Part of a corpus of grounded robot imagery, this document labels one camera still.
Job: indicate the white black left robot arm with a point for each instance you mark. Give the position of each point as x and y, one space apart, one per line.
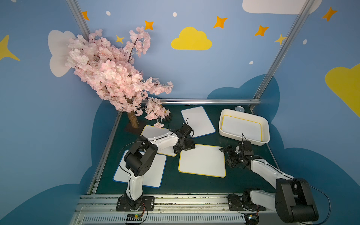
141 155

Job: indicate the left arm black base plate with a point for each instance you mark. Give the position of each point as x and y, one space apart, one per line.
144 203

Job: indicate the pink artificial blossom tree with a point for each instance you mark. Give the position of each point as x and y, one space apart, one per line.
111 73

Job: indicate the right round circuit board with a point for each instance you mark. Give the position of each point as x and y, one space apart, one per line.
251 219

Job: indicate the white plastic storage box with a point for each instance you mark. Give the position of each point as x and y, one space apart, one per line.
243 115

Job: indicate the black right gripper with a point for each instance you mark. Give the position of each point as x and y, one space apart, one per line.
232 155

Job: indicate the aluminium front rail frame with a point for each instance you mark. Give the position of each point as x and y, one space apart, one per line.
169 209

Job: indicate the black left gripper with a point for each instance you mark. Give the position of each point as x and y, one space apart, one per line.
187 143

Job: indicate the right aluminium corner post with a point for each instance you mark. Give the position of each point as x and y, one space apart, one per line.
291 36

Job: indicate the blue-framed whiteboard front left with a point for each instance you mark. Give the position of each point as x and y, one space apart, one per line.
152 179

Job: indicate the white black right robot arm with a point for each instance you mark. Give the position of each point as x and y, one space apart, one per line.
292 200

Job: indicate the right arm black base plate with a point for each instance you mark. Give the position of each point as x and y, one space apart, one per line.
238 203

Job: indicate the horizontal aluminium back rail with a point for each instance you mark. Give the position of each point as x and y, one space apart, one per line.
210 101

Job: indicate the black yellow work glove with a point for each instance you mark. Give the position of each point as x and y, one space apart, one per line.
168 118

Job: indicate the blue-framed whiteboard near box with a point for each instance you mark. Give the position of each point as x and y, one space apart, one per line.
198 120

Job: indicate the left aluminium corner post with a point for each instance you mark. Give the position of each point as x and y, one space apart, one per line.
78 15

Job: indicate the left green circuit board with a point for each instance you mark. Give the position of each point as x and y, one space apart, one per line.
133 219

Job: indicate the aluminium corner post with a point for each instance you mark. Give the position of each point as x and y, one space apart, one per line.
78 15
291 36

